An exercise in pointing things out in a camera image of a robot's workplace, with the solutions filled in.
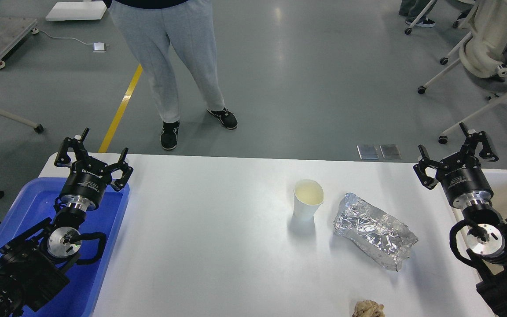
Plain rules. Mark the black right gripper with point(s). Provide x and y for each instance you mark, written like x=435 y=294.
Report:
x=465 y=181

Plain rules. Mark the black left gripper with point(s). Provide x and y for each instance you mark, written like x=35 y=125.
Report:
x=89 y=178

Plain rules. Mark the white paper cup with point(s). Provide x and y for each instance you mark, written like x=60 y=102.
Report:
x=308 y=196

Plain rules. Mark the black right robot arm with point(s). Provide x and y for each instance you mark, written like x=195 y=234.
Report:
x=479 y=240

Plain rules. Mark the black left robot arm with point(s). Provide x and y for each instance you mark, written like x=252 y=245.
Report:
x=33 y=265

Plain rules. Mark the right metal floor plate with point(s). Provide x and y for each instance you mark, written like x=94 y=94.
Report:
x=390 y=152

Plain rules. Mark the metal floor plate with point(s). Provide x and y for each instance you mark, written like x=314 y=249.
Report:
x=367 y=152
x=390 y=152

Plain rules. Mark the left metal floor plate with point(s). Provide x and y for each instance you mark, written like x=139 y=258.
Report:
x=367 y=152

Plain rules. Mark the crumpled aluminium foil pack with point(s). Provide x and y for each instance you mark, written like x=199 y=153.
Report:
x=378 y=234

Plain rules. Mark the white office chair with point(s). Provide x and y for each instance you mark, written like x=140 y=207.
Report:
x=481 y=51

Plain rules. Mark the white floor power adapter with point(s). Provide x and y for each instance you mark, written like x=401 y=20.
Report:
x=99 y=47

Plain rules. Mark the seated person far right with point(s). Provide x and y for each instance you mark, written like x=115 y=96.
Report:
x=413 y=9

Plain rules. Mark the white foam board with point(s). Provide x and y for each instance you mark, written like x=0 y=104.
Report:
x=77 y=11

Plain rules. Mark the crumpled brown paper ball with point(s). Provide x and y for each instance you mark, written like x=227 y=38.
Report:
x=368 y=308

